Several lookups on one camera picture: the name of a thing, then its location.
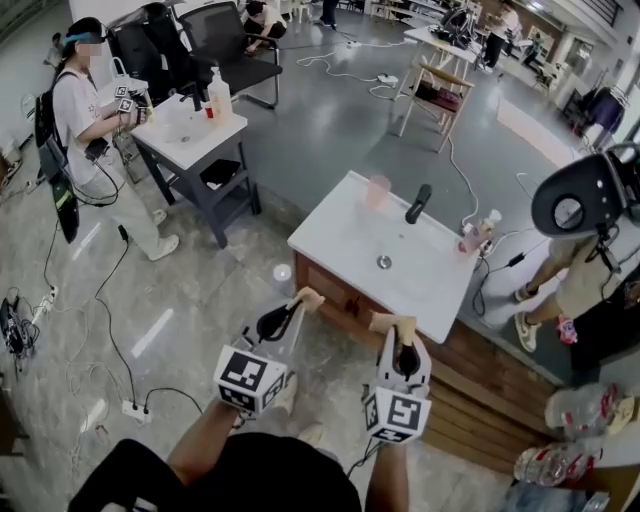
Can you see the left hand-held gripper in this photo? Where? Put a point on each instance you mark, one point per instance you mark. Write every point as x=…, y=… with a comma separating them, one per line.
x=245, y=372

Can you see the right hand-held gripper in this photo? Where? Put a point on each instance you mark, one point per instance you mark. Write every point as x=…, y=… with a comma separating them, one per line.
x=400, y=410

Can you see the pink translucent cup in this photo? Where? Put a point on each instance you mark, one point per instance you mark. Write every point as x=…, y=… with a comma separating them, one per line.
x=378, y=195

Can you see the person's left forearm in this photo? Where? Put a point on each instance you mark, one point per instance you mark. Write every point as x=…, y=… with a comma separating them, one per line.
x=205, y=445

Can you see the person's right forearm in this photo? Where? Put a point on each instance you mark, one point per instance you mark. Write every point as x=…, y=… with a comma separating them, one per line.
x=385, y=480

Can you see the brown wooden vanity cabinet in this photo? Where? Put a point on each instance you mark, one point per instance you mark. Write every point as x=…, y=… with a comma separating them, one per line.
x=325, y=285

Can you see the metal basin drain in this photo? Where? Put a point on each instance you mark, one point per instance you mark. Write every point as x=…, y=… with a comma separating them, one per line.
x=384, y=262

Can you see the white ceramic washbasin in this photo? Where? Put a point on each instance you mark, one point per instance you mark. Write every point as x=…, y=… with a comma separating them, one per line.
x=350, y=240

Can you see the person's left white shoe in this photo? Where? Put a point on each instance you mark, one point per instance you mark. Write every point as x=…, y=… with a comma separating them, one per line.
x=287, y=395

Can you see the person's white shoe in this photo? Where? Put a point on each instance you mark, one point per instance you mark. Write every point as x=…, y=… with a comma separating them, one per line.
x=287, y=395
x=312, y=435

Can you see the wooden plank platform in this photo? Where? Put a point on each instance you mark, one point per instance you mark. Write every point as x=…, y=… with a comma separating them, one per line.
x=475, y=400

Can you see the pink pump lotion bottle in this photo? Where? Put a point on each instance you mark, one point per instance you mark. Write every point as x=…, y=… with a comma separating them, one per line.
x=472, y=240

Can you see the black basin faucet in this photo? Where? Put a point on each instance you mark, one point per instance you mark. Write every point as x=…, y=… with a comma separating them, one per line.
x=419, y=202
x=196, y=95

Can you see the person's right white shoe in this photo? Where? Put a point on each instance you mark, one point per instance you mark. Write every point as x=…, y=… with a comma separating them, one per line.
x=312, y=435

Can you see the person's black clothed torso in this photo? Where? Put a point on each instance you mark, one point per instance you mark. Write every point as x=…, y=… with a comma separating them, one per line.
x=270, y=480

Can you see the white power strip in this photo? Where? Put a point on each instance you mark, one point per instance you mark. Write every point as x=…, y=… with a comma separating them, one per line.
x=387, y=78
x=46, y=302
x=136, y=411

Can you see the clear red-label water bottle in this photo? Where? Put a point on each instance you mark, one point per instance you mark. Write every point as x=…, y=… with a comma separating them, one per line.
x=585, y=407
x=555, y=465

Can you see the white basin on grey stand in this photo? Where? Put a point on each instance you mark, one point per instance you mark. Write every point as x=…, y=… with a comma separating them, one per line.
x=170, y=145

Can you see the clear pump soap bottle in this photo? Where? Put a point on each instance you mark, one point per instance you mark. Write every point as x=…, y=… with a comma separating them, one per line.
x=220, y=100

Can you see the light wooden chair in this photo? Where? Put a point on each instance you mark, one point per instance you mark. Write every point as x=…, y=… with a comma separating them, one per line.
x=440, y=80

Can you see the black mesh office chair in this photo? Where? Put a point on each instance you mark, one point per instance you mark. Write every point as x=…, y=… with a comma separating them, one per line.
x=220, y=35

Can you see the white work table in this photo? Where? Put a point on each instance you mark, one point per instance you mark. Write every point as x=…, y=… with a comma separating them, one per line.
x=435, y=42

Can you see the white paper bag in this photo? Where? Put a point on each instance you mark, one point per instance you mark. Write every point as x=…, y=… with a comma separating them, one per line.
x=117, y=82

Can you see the black high-back office chair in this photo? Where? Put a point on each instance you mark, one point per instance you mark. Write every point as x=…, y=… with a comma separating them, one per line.
x=145, y=60

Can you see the clothes rack with garments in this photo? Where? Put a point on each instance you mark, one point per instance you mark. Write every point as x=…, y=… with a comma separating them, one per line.
x=605, y=112

